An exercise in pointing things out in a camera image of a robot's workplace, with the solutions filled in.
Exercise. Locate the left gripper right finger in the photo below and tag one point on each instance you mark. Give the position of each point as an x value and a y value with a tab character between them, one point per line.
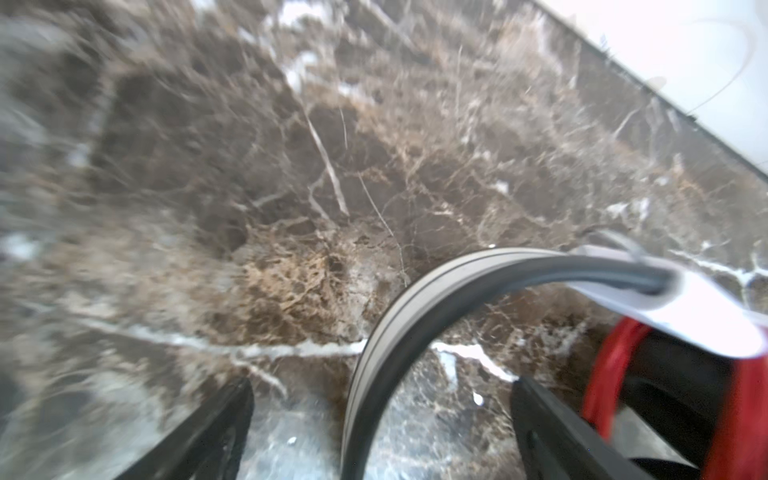
555	443

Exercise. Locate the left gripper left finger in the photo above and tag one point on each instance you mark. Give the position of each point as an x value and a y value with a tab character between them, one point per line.
209	444

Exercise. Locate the black white headphones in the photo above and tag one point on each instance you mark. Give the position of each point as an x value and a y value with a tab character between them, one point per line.
679	386

